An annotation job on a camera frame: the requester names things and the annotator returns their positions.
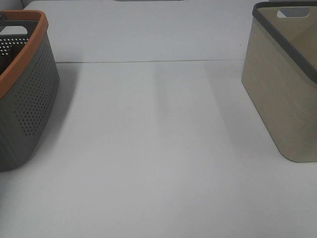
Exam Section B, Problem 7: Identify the beige basket with grey rim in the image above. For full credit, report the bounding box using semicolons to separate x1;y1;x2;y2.
242;0;317;163

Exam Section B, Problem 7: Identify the grey basket with orange rim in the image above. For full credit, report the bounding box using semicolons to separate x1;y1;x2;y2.
0;10;60;172

